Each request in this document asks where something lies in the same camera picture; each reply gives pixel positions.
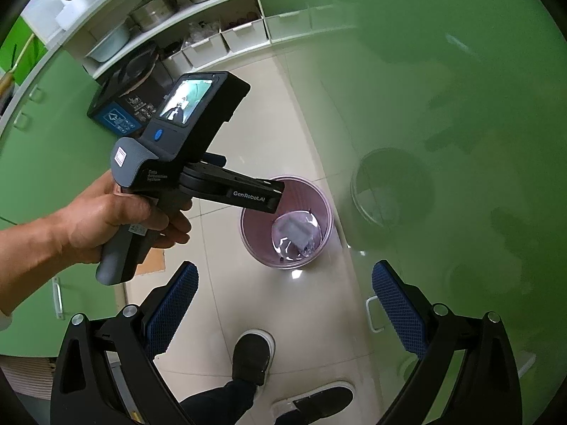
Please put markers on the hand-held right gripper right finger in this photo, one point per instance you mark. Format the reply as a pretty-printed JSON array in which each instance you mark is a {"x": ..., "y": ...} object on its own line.
[{"x": 398, "y": 310}]

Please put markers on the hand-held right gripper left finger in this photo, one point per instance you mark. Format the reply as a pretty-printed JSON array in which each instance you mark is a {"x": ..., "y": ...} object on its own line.
[{"x": 172, "y": 305}]

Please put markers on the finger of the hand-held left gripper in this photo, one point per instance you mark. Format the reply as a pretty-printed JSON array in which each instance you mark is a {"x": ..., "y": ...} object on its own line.
[
  {"x": 248, "y": 192},
  {"x": 215, "y": 159}
]

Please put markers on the pink plastic bin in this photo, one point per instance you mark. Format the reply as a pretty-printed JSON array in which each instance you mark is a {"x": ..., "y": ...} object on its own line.
[{"x": 257, "y": 239}]

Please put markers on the person's left forearm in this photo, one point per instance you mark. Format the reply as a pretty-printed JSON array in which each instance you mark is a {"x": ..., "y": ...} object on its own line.
[{"x": 26, "y": 265}]

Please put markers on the person's left hand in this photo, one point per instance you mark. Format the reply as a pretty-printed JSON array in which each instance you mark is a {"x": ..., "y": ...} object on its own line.
[{"x": 102, "y": 221}]

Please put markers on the white crumpled wrapper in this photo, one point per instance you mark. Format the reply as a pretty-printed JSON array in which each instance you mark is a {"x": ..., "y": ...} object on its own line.
[{"x": 297, "y": 232}]

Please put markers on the white storage bin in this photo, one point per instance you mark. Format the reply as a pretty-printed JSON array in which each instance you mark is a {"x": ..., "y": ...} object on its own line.
[
  {"x": 206, "y": 53},
  {"x": 246, "y": 37},
  {"x": 334, "y": 17},
  {"x": 288, "y": 26}
]

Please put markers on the black cardboard box blue label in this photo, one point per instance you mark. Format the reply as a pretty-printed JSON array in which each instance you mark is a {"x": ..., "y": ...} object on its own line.
[{"x": 119, "y": 115}]

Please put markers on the black slip-on shoe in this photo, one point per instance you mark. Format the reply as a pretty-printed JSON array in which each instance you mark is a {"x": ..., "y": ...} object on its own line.
[
  {"x": 319, "y": 400},
  {"x": 252, "y": 354}
]

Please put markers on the pale blue basin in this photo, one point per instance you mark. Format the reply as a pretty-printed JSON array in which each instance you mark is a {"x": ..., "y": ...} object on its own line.
[{"x": 108, "y": 46}]

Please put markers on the dark trouser leg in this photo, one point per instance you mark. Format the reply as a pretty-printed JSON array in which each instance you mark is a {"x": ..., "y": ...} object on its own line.
[{"x": 221, "y": 403}]

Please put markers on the large steel pot with lid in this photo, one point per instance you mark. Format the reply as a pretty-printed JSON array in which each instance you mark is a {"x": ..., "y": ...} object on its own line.
[{"x": 155, "y": 11}]

